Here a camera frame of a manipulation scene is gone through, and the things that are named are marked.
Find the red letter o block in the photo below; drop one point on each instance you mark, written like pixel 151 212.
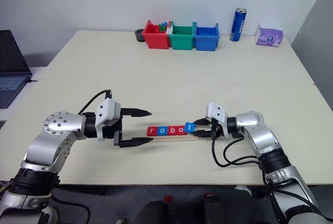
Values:
pixel 180 130

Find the wooden letter tray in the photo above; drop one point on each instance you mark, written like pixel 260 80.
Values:
pixel 182 137

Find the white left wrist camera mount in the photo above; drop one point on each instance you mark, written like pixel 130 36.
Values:
pixel 107 112

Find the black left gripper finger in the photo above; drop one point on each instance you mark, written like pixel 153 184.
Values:
pixel 132 142
pixel 135 112

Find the small red object under table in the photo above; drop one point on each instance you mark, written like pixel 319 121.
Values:
pixel 168 198

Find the blue and green toy pieces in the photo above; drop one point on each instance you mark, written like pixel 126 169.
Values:
pixel 163 26

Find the blue plastic bin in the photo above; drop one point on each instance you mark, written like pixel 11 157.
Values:
pixel 206 42

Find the blue drink can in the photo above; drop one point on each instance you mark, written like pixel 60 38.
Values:
pixel 237 25

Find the red plastic bin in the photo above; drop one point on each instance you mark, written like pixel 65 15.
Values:
pixel 156 39

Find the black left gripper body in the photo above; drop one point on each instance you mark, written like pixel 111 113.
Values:
pixel 109 132

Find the black round holder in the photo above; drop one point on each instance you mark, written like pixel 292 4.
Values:
pixel 139 36

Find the red letter r block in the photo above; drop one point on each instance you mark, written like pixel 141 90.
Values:
pixel 152 131

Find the blue letter t block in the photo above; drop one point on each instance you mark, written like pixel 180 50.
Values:
pixel 190 127

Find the purple tissue pack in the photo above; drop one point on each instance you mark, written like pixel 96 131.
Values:
pixel 269 37

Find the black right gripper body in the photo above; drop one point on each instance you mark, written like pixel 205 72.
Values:
pixel 219 131

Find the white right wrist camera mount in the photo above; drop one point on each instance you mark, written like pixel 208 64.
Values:
pixel 217 111

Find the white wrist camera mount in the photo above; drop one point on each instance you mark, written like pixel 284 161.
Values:
pixel 107 112
pixel 217 111

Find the blue letter o block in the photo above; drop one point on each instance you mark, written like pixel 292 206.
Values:
pixel 161 130

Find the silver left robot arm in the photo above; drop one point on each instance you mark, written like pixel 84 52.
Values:
pixel 49 143

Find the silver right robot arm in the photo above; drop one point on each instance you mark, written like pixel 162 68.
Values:
pixel 260 135

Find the green plastic bin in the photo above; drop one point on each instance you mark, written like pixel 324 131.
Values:
pixel 182 40

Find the red letter b block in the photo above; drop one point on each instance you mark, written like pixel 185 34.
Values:
pixel 171 130

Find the dark rounded shape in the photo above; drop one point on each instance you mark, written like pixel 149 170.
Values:
pixel 151 212
pixel 229 209

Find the dark laptop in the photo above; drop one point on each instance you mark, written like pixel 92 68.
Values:
pixel 10 78

